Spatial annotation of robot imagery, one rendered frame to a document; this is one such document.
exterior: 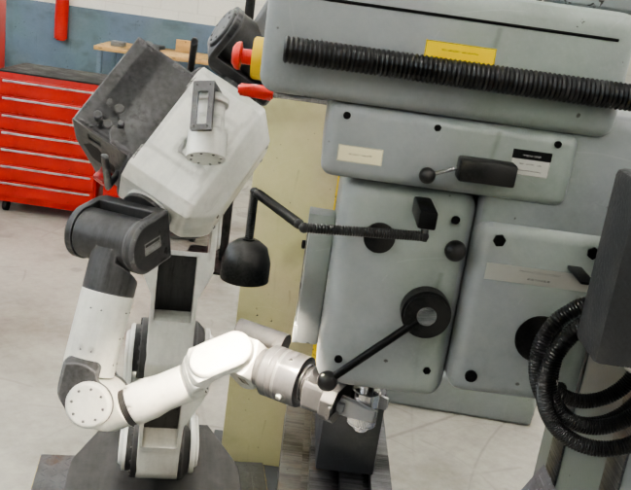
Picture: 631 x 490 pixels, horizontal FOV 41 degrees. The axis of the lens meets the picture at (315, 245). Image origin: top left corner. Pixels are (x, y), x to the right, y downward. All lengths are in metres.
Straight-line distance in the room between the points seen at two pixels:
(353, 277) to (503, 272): 0.21
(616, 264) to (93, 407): 0.88
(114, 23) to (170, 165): 9.06
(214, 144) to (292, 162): 1.62
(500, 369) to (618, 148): 0.35
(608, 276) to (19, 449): 2.88
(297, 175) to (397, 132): 1.91
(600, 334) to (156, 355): 1.20
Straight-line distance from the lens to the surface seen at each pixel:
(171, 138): 1.53
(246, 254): 1.22
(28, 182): 6.35
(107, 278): 1.47
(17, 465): 3.49
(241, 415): 3.38
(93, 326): 1.48
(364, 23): 1.11
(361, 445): 1.78
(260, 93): 1.34
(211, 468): 2.43
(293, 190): 3.04
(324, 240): 1.27
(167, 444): 2.17
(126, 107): 1.55
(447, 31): 1.12
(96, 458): 2.45
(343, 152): 1.14
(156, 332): 1.95
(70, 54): 10.71
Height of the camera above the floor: 1.88
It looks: 17 degrees down
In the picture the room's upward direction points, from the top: 8 degrees clockwise
